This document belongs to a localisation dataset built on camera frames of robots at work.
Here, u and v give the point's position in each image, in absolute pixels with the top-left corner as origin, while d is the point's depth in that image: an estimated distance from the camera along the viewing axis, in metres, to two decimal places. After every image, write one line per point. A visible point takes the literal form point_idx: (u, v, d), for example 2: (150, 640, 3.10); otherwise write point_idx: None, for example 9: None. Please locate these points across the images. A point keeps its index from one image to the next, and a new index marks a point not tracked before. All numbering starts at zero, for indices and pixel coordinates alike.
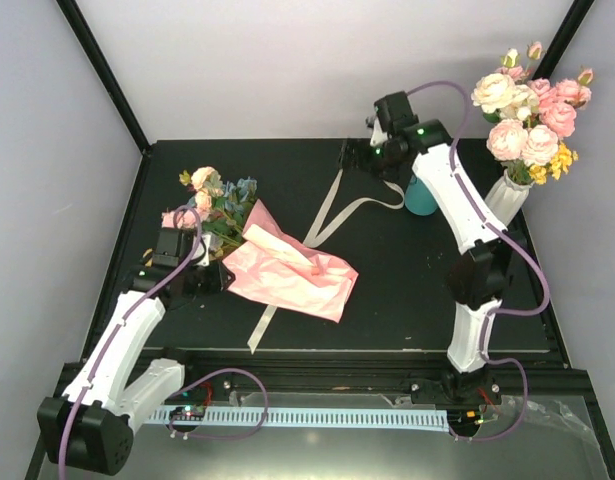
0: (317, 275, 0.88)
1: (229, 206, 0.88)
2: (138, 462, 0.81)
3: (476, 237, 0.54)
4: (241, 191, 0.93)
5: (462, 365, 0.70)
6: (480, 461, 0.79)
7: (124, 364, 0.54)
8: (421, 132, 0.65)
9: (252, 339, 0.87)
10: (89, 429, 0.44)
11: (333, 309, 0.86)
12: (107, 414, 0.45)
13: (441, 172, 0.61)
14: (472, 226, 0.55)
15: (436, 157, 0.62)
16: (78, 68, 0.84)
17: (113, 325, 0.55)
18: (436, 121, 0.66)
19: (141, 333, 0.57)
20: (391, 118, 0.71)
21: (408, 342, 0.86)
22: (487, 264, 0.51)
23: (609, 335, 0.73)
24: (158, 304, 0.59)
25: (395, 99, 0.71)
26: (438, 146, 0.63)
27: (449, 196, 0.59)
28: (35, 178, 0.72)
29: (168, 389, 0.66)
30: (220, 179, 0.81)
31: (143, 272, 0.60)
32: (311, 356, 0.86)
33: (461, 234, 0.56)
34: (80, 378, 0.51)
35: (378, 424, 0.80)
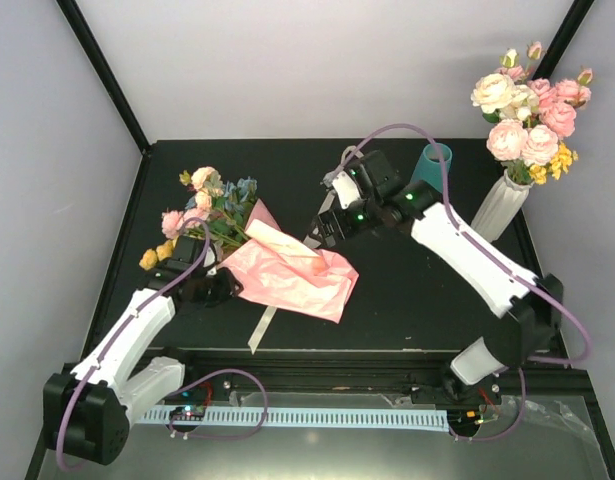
0: (318, 274, 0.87)
1: (229, 206, 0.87)
2: (138, 462, 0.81)
3: (509, 295, 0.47)
4: (241, 190, 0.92)
5: (469, 379, 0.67)
6: (480, 461, 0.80)
7: (132, 353, 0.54)
8: (409, 197, 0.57)
9: (253, 339, 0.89)
10: (91, 407, 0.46)
11: (332, 309, 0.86)
12: (110, 395, 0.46)
13: (444, 233, 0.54)
14: (500, 285, 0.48)
15: (431, 220, 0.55)
16: (78, 68, 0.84)
17: (126, 315, 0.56)
18: (422, 181, 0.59)
19: (151, 327, 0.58)
20: (373, 184, 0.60)
21: (408, 342, 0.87)
22: (530, 324, 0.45)
23: (610, 335, 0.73)
24: (170, 303, 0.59)
25: (373, 162, 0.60)
26: (431, 207, 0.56)
27: (463, 257, 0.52)
28: (34, 177, 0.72)
29: (167, 386, 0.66)
30: (220, 179, 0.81)
31: (159, 274, 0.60)
32: (311, 356, 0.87)
33: (490, 296, 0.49)
34: (89, 360, 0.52)
35: (378, 425, 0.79)
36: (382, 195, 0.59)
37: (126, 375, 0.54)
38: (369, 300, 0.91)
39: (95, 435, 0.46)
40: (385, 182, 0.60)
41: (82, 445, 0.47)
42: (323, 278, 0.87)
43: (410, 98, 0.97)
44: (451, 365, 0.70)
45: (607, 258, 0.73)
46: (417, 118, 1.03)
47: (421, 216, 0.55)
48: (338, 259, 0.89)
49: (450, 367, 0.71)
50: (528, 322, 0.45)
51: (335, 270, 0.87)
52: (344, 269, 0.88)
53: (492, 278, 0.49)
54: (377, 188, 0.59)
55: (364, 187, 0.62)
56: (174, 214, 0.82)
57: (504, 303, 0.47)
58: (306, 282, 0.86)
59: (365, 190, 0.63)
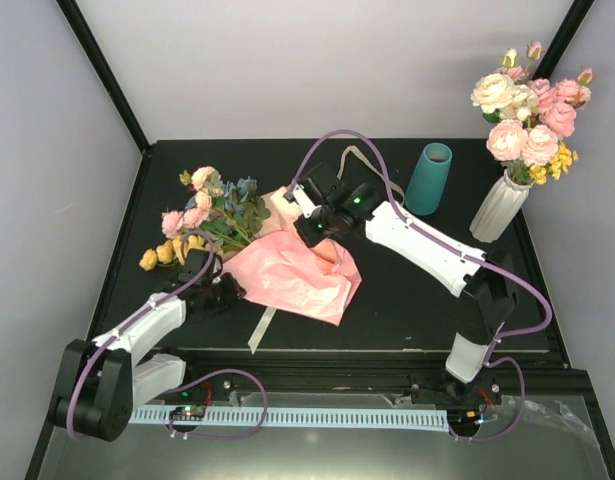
0: (319, 273, 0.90)
1: (229, 206, 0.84)
2: (139, 462, 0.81)
3: (462, 273, 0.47)
4: (241, 190, 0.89)
5: (465, 376, 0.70)
6: (479, 461, 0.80)
7: (145, 339, 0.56)
8: (357, 201, 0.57)
9: (253, 339, 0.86)
10: (108, 370, 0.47)
11: (334, 310, 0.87)
12: (126, 359, 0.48)
13: (394, 228, 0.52)
14: (452, 268, 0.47)
15: (382, 217, 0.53)
16: (78, 68, 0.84)
17: (146, 305, 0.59)
18: (366, 183, 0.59)
19: (164, 321, 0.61)
20: (322, 194, 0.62)
21: (409, 342, 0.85)
22: (486, 298, 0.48)
23: (609, 335, 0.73)
24: (182, 307, 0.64)
25: (319, 174, 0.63)
26: (381, 204, 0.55)
27: (414, 250, 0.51)
28: (35, 177, 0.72)
29: (166, 385, 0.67)
30: (220, 179, 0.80)
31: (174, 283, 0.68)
32: (311, 356, 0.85)
33: (446, 277, 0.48)
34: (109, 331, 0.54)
35: (378, 424, 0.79)
36: (331, 203, 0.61)
37: (139, 354, 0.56)
38: (370, 300, 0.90)
39: (104, 402, 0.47)
40: (333, 190, 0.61)
41: (88, 414, 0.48)
42: (324, 276, 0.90)
43: (410, 98, 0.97)
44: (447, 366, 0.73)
45: (607, 259, 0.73)
46: (418, 118, 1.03)
47: (371, 215, 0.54)
48: (345, 262, 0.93)
49: (447, 368, 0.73)
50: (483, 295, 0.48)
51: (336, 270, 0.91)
52: (346, 273, 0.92)
53: (444, 260, 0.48)
54: (327, 197, 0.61)
55: (316, 197, 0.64)
56: (174, 214, 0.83)
57: (460, 283, 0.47)
58: (307, 280, 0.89)
59: (316, 202, 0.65)
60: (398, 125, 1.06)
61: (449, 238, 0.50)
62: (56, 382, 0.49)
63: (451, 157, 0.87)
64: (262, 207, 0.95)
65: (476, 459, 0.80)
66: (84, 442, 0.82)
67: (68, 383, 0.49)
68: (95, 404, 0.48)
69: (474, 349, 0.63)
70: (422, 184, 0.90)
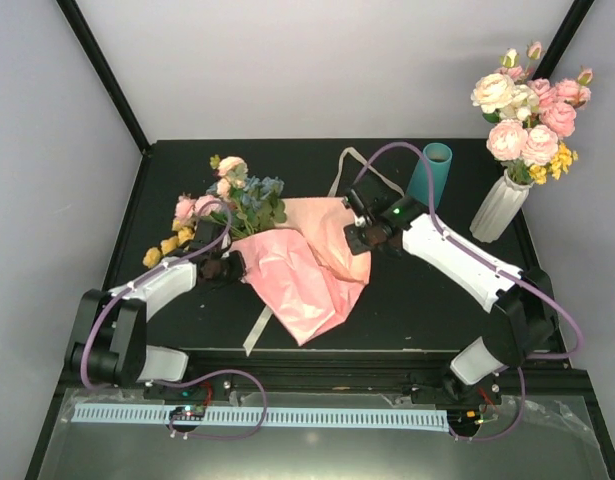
0: (314, 289, 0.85)
1: (246, 200, 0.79)
2: (137, 463, 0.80)
3: (496, 288, 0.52)
4: (264, 188, 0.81)
5: (469, 379, 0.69)
6: (481, 461, 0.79)
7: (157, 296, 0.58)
8: (396, 211, 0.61)
9: (248, 340, 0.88)
10: (126, 318, 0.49)
11: (306, 329, 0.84)
12: (142, 308, 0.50)
13: (431, 239, 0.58)
14: (487, 281, 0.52)
15: (420, 227, 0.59)
16: (77, 67, 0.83)
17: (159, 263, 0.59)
18: (409, 196, 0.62)
19: (175, 280, 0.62)
20: (364, 205, 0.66)
21: (408, 341, 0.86)
22: (518, 315, 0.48)
23: (610, 334, 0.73)
24: (193, 271, 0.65)
25: (364, 186, 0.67)
26: (419, 216, 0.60)
27: (450, 258, 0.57)
28: (36, 178, 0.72)
29: (166, 374, 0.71)
30: (246, 172, 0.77)
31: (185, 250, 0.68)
32: (311, 356, 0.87)
33: (480, 288, 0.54)
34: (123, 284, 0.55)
35: (378, 424, 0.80)
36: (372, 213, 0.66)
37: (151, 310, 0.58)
38: (370, 299, 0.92)
39: (119, 350, 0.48)
40: (375, 203, 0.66)
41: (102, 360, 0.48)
42: (317, 295, 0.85)
43: (409, 98, 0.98)
44: (451, 365, 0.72)
45: (607, 258, 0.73)
46: (418, 119, 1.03)
47: (407, 225, 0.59)
48: (342, 300, 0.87)
49: (450, 367, 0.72)
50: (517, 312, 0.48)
51: (340, 295, 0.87)
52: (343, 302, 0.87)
53: (478, 273, 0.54)
54: (368, 208, 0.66)
55: (358, 209, 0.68)
56: (187, 202, 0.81)
57: (493, 296, 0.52)
58: (298, 290, 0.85)
59: (358, 212, 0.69)
60: (399, 125, 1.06)
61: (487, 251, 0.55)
62: (71, 329, 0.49)
63: (451, 157, 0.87)
64: (281, 211, 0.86)
65: (477, 458, 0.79)
66: (83, 443, 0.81)
67: (83, 329, 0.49)
68: (110, 353, 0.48)
69: (478, 350, 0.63)
70: (423, 183, 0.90)
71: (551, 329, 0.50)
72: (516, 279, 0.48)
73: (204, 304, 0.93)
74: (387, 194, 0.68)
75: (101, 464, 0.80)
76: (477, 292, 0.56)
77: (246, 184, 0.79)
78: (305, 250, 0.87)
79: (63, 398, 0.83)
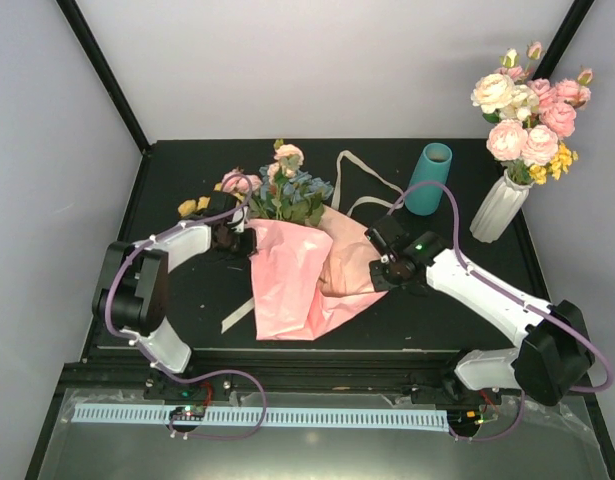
0: (302, 295, 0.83)
1: (289, 190, 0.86)
2: (137, 463, 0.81)
3: (525, 324, 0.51)
4: (311, 186, 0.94)
5: (469, 382, 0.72)
6: (480, 461, 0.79)
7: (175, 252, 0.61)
8: (419, 247, 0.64)
9: (228, 317, 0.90)
10: (149, 264, 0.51)
11: (267, 328, 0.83)
12: (164, 256, 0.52)
13: (455, 274, 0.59)
14: (516, 317, 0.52)
15: (442, 264, 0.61)
16: (77, 67, 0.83)
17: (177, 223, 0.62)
18: (431, 232, 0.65)
19: (192, 240, 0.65)
20: (386, 243, 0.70)
21: (408, 342, 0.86)
22: (551, 351, 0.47)
23: (609, 334, 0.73)
24: (207, 234, 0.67)
25: (384, 224, 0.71)
26: (442, 251, 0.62)
27: (476, 292, 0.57)
28: (35, 178, 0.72)
29: (170, 362, 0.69)
30: (299, 165, 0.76)
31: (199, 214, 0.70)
32: (311, 357, 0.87)
33: (509, 325, 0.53)
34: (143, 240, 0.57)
35: (378, 424, 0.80)
36: (393, 250, 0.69)
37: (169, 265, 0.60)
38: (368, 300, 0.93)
39: (143, 295, 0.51)
40: (396, 240, 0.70)
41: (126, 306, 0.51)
42: (297, 304, 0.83)
43: (410, 98, 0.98)
44: (456, 367, 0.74)
45: (607, 259, 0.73)
46: (417, 119, 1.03)
47: (431, 262, 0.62)
48: (317, 321, 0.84)
49: (455, 370, 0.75)
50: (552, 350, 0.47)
51: (322, 312, 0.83)
52: (321, 320, 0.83)
53: (505, 309, 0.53)
54: (390, 245, 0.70)
55: (380, 247, 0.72)
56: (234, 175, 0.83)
57: (522, 333, 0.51)
58: (283, 292, 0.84)
59: (380, 250, 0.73)
60: (398, 125, 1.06)
61: (512, 286, 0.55)
62: (99, 276, 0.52)
63: (451, 157, 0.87)
64: (317, 214, 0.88)
65: (477, 459, 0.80)
66: (83, 442, 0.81)
67: (110, 276, 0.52)
68: (134, 299, 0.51)
69: (493, 362, 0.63)
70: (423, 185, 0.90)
71: (586, 365, 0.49)
72: (543, 313, 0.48)
73: (204, 304, 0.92)
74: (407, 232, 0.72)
75: (101, 464, 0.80)
76: (506, 331, 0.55)
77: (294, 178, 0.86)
78: (316, 264, 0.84)
79: (62, 398, 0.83)
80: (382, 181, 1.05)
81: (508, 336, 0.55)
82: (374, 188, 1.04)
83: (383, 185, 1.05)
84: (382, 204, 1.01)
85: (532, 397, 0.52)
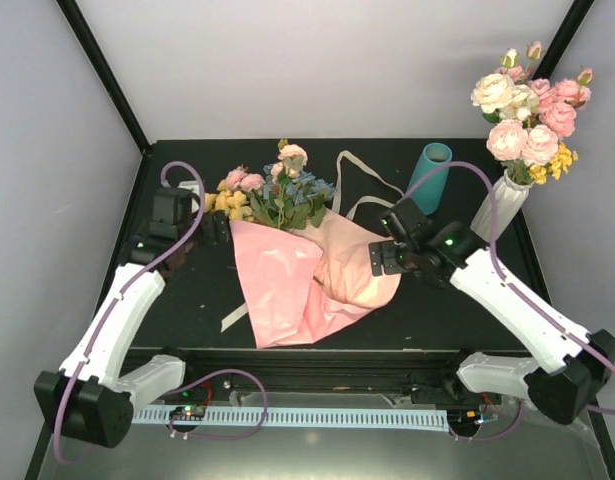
0: (298, 302, 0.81)
1: (292, 190, 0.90)
2: (138, 462, 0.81)
3: (563, 353, 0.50)
4: (314, 188, 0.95)
5: (472, 384, 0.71)
6: (479, 461, 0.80)
7: (123, 337, 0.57)
8: (449, 243, 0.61)
9: (228, 316, 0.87)
10: (86, 402, 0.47)
11: (264, 336, 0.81)
12: (102, 390, 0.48)
13: (490, 283, 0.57)
14: (553, 343, 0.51)
15: (477, 266, 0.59)
16: (78, 68, 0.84)
17: (111, 299, 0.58)
18: (458, 224, 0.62)
19: (139, 304, 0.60)
20: (407, 232, 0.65)
21: (408, 342, 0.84)
22: (586, 382, 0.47)
23: (609, 334, 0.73)
24: (157, 278, 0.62)
25: (404, 210, 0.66)
26: (473, 251, 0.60)
27: (512, 309, 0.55)
28: (35, 178, 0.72)
29: (165, 388, 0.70)
30: (303, 165, 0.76)
31: (142, 245, 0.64)
32: (311, 356, 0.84)
33: (542, 350, 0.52)
34: (76, 356, 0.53)
35: (378, 424, 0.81)
36: (416, 242, 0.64)
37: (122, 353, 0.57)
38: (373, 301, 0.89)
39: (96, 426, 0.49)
40: (419, 228, 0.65)
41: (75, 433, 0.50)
42: (292, 309, 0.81)
43: (410, 98, 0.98)
44: (458, 370, 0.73)
45: (606, 260, 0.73)
46: (417, 118, 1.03)
47: (463, 264, 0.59)
48: (319, 322, 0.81)
49: (458, 373, 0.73)
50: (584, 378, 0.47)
51: (322, 314, 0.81)
52: (320, 324, 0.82)
53: (542, 333, 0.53)
54: (412, 235, 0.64)
55: (398, 234, 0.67)
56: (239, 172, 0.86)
57: (558, 362, 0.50)
58: (277, 297, 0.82)
59: (399, 237, 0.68)
60: (399, 125, 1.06)
61: (548, 309, 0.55)
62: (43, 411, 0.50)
63: (451, 157, 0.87)
64: (320, 215, 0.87)
65: (476, 458, 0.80)
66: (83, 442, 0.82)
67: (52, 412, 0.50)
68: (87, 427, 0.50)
69: (502, 372, 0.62)
70: (423, 185, 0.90)
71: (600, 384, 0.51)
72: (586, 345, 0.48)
73: (204, 304, 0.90)
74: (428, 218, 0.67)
75: (102, 464, 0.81)
76: (531, 352, 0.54)
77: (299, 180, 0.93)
78: (310, 269, 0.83)
79: None
80: (383, 181, 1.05)
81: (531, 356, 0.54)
82: (374, 188, 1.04)
83: (383, 185, 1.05)
84: (382, 204, 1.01)
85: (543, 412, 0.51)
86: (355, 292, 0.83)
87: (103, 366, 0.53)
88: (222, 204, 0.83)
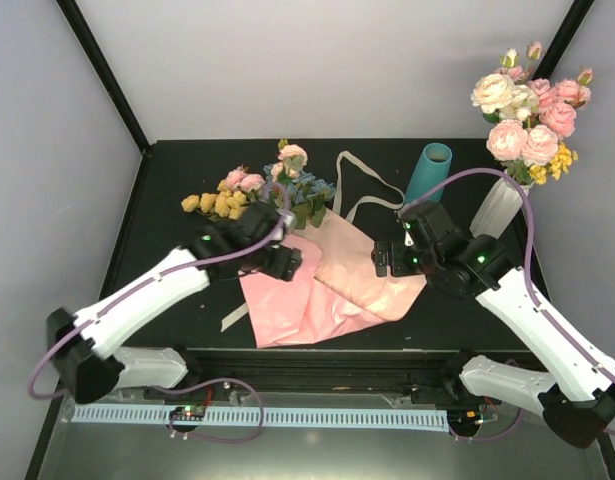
0: (299, 302, 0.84)
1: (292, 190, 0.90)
2: (138, 462, 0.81)
3: (594, 387, 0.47)
4: (314, 187, 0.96)
5: (476, 389, 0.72)
6: (480, 461, 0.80)
7: (140, 315, 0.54)
8: (481, 259, 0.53)
9: (228, 316, 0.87)
10: (71, 361, 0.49)
11: (267, 335, 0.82)
12: (88, 359, 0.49)
13: (521, 307, 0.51)
14: (583, 376, 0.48)
15: (508, 289, 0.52)
16: (78, 67, 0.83)
17: (147, 276, 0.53)
18: (486, 239, 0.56)
19: (173, 291, 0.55)
20: (433, 239, 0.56)
21: (408, 342, 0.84)
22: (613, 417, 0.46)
23: (608, 334, 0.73)
24: (201, 276, 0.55)
25: (433, 215, 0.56)
26: (505, 271, 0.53)
27: (542, 336, 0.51)
28: (35, 178, 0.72)
29: (159, 380, 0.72)
30: (302, 165, 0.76)
31: (207, 239, 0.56)
32: (310, 356, 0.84)
33: (570, 381, 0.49)
34: (92, 310, 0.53)
35: (378, 424, 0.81)
36: (443, 252, 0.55)
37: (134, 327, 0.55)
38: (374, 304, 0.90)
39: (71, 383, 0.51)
40: (446, 236, 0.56)
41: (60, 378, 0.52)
42: (293, 309, 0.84)
43: (411, 98, 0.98)
44: (460, 374, 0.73)
45: (606, 260, 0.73)
46: (418, 118, 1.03)
47: (496, 284, 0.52)
48: (322, 322, 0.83)
49: (461, 378, 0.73)
50: (610, 414, 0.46)
51: (325, 314, 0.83)
52: (321, 325, 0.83)
53: (573, 363, 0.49)
54: (439, 244, 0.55)
55: (419, 241, 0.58)
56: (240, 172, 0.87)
57: (588, 396, 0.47)
58: (279, 298, 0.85)
59: (420, 244, 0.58)
60: (399, 125, 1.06)
61: (577, 334, 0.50)
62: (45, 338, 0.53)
63: (451, 157, 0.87)
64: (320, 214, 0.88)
65: (477, 458, 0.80)
66: (83, 442, 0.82)
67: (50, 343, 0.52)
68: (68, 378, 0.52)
69: (511, 383, 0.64)
70: (423, 185, 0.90)
71: None
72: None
73: (205, 303, 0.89)
74: (457, 230, 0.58)
75: (102, 464, 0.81)
76: (555, 377, 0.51)
77: (299, 179, 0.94)
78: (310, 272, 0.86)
79: (63, 398, 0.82)
80: (383, 181, 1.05)
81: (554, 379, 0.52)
82: (374, 188, 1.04)
83: (383, 185, 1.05)
84: (382, 204, 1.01)
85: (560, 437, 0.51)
86: (359, 298, 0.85)
87: (106, 336, 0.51)
88: (222, 204, 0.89)
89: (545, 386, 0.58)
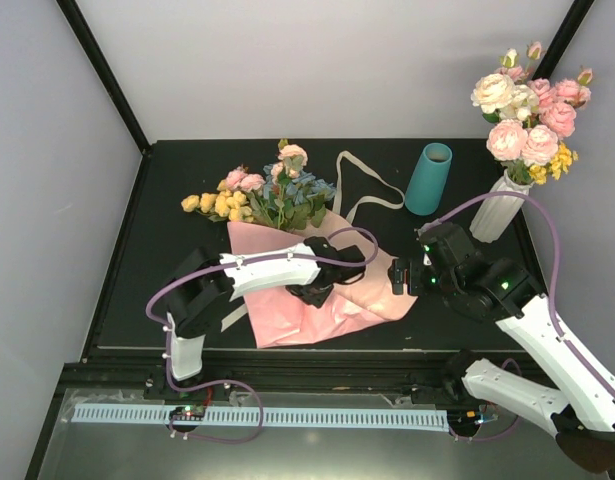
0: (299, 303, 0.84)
1: (293, 190, 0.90)
2: (138, 462, 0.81)
3: (614, 418, 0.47)
4: (314, 186, 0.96)
5: (477, 392, 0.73)
6: (479, 461, 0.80)
7: (260, 279, 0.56)
8: (506, 286, 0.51)
9: (228, 316, 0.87)
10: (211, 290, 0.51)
11: (267, 336, 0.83)
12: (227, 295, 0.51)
13: (543, 336, 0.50)
14: (603, 406, 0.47)
15: (531, 316, 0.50)
16: (78, 67, 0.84)
17: (284, 251, 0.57)
18: (510, 261, 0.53)
19: (289, 275, 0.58)
20: (454, 263, 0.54)
21: (409, 342, 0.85)
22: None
23: (608, 334, 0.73)
24: (311, 275, 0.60)
25: (453, 239, 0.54)
26: (529, 297, 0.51)
27: (564, 363, 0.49)
28: (35, 179, 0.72)
29: (179, 367, 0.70)
30: (302, 164, 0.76)
31: (326, 246, 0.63)
32: (311, 356, 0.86)
33: (591, 410, 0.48)
34: (236, 256, 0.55)
35: (378, 424, 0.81)
36: (463, 276, 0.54)
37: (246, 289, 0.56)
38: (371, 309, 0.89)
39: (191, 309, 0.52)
40: (466, 260, 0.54)
41: (174, 301, 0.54)
42: (293, 310, 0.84)
43: (410, 98, 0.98)
44: (463, 378, 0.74)
45: (607, 260, 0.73)
46: (418, 119, 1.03)
47: (520, 312, 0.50)
48: (323, 322, 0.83)
49: (463, 379, 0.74)
50: None
51: (325, 314, 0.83)
52: (321, 325, 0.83)
53: (593, 394, 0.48)
54: (459, 268, 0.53)
55: (438, 263, 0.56)
56: (240, 171, 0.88)
57: (608, 427, 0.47)
58: (278, 298, 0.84)
59: (438, 265, 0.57)
60: (398, 125, 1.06)
61: (598, 363, 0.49)
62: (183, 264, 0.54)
63: (451, 157, 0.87)
64: (320, 214, 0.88)
65: (476, 458, 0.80)
66: (84, 442, 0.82)
67: (185, 270, 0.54)
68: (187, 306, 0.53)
69: (521, 398, 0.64)
70: (422, 184, 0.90)
71: None
72: None
73: None
74: (478, 251, 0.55)
75: (102, 464, 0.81)
76: (574, 401, 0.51)
77: (300, 179, 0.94)
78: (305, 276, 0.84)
79: (63, 398, 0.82)
80: (383, 181, 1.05)
81: (573, 404, 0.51)
82: (374, 188, 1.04)
83: (383, 185, 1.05)
84: (382, 204, 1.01)
85: (577, 460, 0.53)
86: (359, 299, 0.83)
87: (241, 283, 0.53)
88: (222, 204, 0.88)
89: (558, 406, 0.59)
